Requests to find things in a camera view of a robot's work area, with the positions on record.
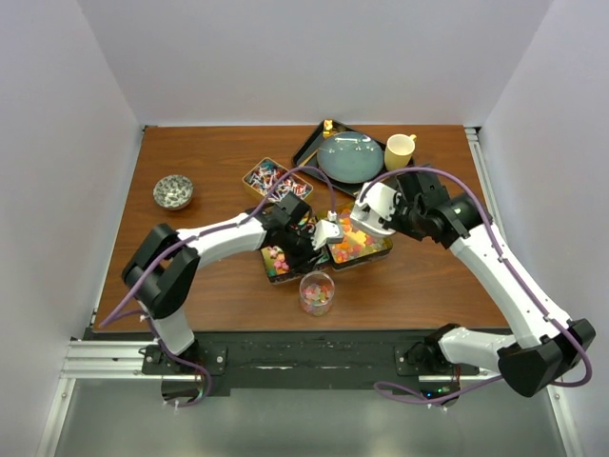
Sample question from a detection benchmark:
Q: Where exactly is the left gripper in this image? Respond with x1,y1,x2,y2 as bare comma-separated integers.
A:
279,224,325,275

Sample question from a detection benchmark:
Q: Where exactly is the tin of star candies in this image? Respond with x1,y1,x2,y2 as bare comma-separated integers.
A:
260,247,330,285

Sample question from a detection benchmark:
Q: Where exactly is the clear glass jar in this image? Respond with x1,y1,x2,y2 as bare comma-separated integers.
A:
299,271,335,317

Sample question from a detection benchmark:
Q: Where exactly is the tin of gummy candies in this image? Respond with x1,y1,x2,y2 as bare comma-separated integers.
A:
317,204,393,271

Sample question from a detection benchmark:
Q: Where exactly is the tin of lollipops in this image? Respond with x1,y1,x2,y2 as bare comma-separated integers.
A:
243,158,313,202

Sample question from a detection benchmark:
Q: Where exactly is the metal scoop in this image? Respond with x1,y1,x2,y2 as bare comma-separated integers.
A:
350,207,396,238

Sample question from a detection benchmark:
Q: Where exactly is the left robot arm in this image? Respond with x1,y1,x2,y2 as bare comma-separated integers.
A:
122,192,341,373

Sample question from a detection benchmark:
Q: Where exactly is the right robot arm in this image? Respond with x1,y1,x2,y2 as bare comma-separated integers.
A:
389,167,596,397

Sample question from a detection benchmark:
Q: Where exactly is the yellow cup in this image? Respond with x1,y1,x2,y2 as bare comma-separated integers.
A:
384,133,417,171

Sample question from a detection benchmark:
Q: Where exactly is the blue-grey plate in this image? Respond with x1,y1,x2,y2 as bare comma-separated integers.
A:
317,131,384,184

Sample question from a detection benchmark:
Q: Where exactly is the gold spoon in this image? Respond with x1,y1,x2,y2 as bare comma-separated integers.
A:
323,119,334,138

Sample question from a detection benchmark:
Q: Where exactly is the patterned small bowl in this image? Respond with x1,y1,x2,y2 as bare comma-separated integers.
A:
152,174,194,210

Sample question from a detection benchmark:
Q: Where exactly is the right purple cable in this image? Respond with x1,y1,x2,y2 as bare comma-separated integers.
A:
363,164,594,406

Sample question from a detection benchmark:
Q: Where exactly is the purple cable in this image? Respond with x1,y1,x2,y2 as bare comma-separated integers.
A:
97,165,338,408
363,164,594,406

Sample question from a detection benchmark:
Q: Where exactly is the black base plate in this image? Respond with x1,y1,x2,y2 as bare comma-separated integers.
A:
142,329,477,406

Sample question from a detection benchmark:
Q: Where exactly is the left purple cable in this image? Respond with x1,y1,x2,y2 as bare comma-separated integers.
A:
97,165,338,408

